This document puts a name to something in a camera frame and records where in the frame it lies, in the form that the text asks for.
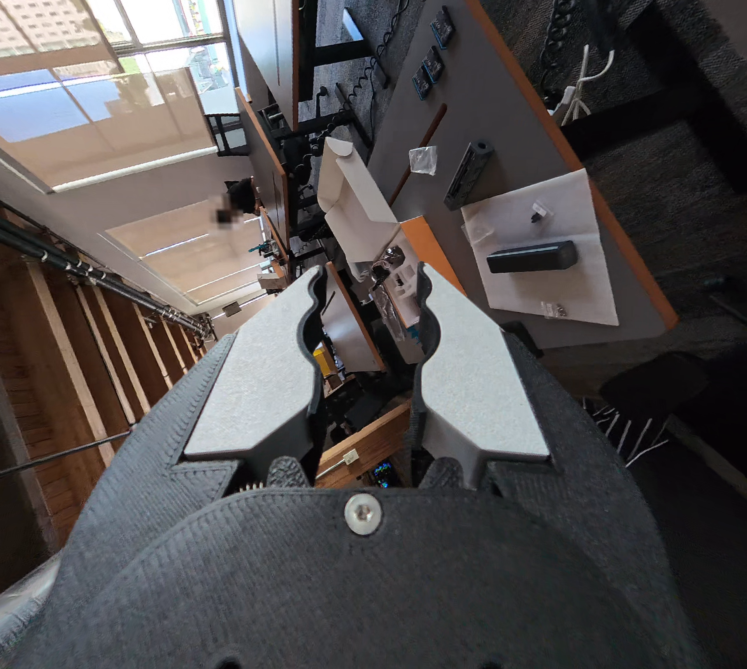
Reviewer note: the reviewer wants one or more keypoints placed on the wooden pillar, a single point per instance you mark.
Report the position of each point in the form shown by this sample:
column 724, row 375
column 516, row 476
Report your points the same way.
column 367, row 438

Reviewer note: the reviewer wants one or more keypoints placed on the black slotted cylinder part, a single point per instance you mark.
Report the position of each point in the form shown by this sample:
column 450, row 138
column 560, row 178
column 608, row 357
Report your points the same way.
column 467, row 176

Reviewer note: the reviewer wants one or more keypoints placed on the black ceiling pipes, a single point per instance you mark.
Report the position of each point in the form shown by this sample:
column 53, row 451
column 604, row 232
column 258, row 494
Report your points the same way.
column 99, row 278

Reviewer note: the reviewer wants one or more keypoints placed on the neighbouring desk with orange edge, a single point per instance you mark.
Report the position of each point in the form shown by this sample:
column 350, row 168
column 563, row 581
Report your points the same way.
column 350, row 319

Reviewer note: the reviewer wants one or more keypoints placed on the orange cardboard box white lid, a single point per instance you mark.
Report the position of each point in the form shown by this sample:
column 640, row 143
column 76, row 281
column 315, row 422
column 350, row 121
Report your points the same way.
column 362, row 196

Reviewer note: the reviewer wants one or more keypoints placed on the tiny bag with black part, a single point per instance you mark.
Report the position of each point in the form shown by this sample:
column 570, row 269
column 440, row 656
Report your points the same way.
column 538, row 212

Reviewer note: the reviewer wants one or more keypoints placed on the person's striped shirt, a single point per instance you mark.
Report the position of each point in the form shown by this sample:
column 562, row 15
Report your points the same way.
column 627, row 430

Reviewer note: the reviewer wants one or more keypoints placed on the clear flat plastic piece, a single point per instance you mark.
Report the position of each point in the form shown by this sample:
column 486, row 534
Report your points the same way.
column 475, row 233

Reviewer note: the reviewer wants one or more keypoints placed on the black rectangular case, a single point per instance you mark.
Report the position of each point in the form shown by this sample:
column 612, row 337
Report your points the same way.
column 531, row 257

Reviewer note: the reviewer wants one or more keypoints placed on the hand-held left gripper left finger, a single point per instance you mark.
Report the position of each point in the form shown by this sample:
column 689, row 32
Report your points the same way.
column 257, row 377

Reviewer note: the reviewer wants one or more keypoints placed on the computer with coloured lights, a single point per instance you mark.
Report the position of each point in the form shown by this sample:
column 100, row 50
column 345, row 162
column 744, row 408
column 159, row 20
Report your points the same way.
column 383, row 473

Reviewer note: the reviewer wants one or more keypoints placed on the grey desk with orange edge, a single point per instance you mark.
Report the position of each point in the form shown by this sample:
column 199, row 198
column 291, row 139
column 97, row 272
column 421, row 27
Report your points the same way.
column 507, row 115

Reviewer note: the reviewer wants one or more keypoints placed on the tiny bag of screws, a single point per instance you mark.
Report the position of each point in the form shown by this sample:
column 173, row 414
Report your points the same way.
column 554, row 310

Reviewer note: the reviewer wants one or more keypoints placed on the black and blue module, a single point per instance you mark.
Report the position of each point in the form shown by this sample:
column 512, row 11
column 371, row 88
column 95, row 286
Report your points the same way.
column 433, row 64
column 442, row 27
column 421, row 81

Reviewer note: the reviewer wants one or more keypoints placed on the small crumpled plastic bag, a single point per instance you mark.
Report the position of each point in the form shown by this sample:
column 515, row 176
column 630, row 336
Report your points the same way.
column 423, row 160

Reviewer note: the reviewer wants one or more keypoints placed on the white paper sheet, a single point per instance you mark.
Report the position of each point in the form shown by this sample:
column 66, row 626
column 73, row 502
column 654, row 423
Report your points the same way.
column 560, row 214

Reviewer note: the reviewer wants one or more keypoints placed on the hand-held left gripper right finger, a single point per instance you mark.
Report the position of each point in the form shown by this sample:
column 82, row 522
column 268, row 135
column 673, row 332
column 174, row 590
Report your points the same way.
column 478, row 389

